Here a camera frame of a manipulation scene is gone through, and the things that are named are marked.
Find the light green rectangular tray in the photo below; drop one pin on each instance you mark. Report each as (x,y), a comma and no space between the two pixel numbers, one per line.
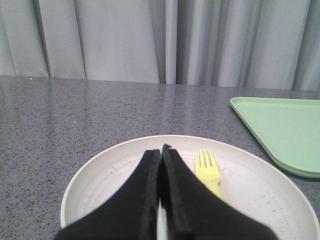
(288,130)

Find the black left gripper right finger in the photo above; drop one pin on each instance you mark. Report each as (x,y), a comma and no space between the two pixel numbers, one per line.
(195,213)

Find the grey pleated curtain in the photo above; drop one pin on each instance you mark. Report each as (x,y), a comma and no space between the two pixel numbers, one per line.
(272,44)

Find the yellow plastic fork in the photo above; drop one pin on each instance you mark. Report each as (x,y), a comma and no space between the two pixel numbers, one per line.
(207,171)

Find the light blue plastic spoon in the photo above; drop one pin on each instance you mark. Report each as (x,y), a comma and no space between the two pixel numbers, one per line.
(162,222)

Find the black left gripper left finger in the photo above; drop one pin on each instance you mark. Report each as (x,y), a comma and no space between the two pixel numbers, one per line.
(130,214)

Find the white round plate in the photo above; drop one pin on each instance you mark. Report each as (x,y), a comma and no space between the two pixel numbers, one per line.
(248,183)

